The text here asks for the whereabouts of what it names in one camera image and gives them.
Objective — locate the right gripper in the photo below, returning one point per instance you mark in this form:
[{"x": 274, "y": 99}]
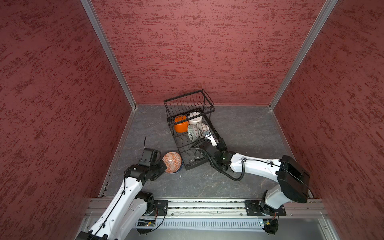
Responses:
[{"x": 221, "y": 145}]

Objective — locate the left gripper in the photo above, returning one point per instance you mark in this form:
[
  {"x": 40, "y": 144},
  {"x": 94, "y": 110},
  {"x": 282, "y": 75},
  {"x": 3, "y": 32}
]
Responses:
[{"x": 163, "y": 168}]

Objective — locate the orange patterned bowl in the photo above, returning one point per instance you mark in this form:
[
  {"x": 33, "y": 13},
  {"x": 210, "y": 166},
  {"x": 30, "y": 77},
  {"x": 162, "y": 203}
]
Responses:
[{"x": 173, "y": 162}]

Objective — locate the green white patterned bowl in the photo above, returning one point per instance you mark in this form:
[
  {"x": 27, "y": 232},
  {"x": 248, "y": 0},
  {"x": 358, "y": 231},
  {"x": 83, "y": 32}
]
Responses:
[{"x": 193, "y": 133}]

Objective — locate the red white patterned bowl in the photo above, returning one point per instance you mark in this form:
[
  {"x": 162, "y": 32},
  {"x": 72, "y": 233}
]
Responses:
[{"x": 202, "y": 127}]

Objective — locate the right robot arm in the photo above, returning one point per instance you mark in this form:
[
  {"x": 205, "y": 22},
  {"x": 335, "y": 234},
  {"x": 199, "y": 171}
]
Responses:
[{"x": 291, "y": 178}]

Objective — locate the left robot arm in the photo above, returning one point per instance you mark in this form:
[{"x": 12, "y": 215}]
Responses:
[{"x": 128, "y": 205}]

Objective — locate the left controller board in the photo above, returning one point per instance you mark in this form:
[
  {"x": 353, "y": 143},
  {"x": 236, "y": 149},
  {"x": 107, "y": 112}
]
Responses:
[{"x": 146, "y": 226}]

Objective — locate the controller board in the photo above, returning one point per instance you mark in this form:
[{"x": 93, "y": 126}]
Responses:
[
  {"x": 271, "y": 226},
  {"x": 146, "y": 226}
]

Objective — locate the right controller board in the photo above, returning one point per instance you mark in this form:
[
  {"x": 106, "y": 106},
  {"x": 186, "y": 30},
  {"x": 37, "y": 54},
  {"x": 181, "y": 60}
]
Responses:
[{"x": 271, "y": 226}]

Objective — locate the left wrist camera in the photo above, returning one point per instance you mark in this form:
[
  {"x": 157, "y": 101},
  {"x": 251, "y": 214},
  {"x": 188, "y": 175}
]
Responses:
[{"x": 150, "y": 157}]

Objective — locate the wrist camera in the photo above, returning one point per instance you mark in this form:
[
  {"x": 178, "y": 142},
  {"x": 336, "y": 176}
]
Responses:
[
  {"x": 210, "y": 137},
  {"x": 150, "y": 157}
]

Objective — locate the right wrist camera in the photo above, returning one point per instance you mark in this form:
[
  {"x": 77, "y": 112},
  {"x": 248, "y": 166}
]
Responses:
[{"x": 210, "y": 137}]

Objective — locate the black wire dish rack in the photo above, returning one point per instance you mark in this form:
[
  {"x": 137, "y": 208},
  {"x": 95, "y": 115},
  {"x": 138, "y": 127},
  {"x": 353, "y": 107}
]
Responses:
[{"x": 198, "y": 101}]

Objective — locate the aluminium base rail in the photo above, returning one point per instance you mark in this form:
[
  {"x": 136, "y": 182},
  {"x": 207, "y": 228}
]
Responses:
[{"x": 233, "y": 215}]

